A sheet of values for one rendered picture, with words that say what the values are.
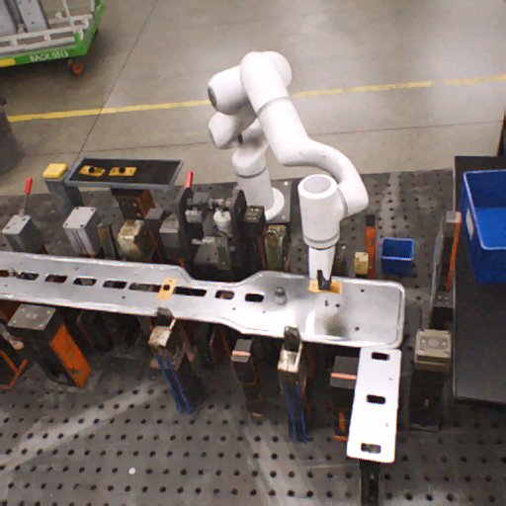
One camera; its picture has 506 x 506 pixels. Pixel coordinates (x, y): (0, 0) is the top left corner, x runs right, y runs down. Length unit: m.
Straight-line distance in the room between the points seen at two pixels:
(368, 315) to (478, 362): 0.29
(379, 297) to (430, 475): 0.47
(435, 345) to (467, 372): 0.09
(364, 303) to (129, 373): 0.80
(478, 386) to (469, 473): 0.33
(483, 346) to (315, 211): 0.52
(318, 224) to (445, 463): 0.74
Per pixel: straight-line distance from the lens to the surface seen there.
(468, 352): 1.42
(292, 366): 1.37
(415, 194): 2.32
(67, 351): 1.80
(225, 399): 1.75
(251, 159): 1.95
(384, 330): 1.48
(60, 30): 5.66
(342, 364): 1.44
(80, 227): 1.80
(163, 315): 1.48
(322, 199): 1.21
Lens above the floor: 2.18
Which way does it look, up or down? 45 degrees down
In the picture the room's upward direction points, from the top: 11 degrees counter-clockwise
